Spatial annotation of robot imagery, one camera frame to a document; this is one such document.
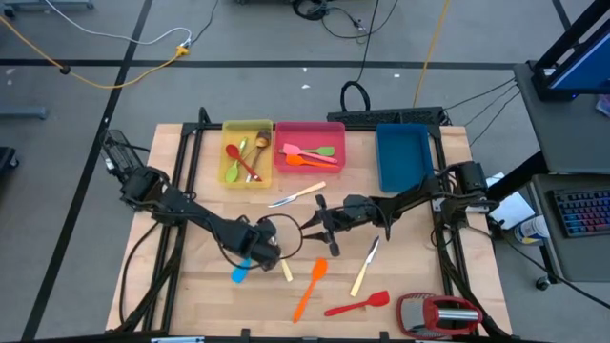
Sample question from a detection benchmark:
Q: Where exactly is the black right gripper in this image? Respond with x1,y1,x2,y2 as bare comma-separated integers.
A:
298,193,382,258

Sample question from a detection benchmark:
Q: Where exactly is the blue silicone spatula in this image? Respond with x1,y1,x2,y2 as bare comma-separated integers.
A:
230,256,253,285

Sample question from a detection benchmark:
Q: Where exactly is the orange rounded silicone spatula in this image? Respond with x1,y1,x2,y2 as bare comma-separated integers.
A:
291,258,330,325

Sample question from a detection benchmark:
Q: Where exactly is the green plastic spoon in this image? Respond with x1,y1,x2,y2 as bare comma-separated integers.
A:
225,136,249,185

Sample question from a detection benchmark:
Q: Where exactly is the red silicone spatula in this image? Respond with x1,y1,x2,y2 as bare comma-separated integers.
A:
323,290,391,318

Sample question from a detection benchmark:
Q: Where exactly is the red plastic spoon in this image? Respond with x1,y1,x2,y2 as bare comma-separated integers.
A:
225,144,262,183

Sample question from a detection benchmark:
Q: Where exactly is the yellow translucent plastic bin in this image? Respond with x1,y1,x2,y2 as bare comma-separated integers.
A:
217,118,275,190

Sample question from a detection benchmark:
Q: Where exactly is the pink translucent plastic bin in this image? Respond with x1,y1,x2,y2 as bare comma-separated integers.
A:
274,121,347,173

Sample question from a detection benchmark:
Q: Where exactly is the blue plastic bin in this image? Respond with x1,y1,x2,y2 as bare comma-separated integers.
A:
375,123,436,194

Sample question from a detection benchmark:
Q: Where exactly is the black perforated bar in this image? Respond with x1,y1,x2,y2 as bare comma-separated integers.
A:
326,106,447,129

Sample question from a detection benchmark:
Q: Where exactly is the red and steel box grater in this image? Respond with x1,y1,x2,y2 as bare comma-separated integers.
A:
395,292,484,340

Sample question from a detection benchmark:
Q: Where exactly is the black mesh box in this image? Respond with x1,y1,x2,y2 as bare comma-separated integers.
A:
99,129,144,180

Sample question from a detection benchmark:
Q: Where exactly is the white paper sheet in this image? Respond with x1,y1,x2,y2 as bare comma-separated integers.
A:
485,171,536,231

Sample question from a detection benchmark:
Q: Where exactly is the black desk leg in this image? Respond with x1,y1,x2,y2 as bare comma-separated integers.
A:
485,151,549,201

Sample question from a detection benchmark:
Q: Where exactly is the white labelled bottle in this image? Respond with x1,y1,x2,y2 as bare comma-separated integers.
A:
513,214,550,245

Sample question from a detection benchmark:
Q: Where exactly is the small grey desk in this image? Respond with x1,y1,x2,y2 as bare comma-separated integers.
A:
531,173,610,283

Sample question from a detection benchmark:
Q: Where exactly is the backlit rainbow keyboard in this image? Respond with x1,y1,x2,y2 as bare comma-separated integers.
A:
547,188,610,239

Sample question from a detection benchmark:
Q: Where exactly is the large grey desk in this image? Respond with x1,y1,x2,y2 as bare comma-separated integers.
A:
513,61,610,173

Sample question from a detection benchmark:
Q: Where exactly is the black chair caster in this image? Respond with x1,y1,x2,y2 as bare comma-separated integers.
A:
0,146,20,172

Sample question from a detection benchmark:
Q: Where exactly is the grey furniture leg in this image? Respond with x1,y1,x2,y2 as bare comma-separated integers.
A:
0,105,50,121

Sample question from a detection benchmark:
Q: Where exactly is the blue screen monitor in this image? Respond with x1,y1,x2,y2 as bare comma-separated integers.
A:
546,28,610,94

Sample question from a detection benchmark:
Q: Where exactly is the grey furniture base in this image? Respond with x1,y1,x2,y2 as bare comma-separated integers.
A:
2,0,95,11

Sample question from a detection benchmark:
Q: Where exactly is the black left wrist cable loop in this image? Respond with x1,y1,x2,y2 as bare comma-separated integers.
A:
256,212,304,261

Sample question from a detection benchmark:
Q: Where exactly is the black metal rig frame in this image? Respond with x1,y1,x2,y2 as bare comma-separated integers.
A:
107,107,514,343

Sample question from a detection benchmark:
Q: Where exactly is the black hanging cable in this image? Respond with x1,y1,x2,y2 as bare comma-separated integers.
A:
338,0,382,114

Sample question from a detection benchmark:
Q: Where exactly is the yellow hanging cable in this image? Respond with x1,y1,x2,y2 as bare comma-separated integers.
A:
412,0,452,109

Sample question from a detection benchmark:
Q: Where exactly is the yellow extension cord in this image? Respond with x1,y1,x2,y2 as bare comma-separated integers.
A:
0,13,191,91

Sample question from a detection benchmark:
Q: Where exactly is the black cable bundle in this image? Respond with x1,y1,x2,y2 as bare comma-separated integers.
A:
291,0,368,44

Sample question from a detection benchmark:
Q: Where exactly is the thin black floor cable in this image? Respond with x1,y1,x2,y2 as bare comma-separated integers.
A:
190,0,221,45

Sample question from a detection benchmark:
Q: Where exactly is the white floor cable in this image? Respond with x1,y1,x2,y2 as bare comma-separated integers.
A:
42,0,193,47

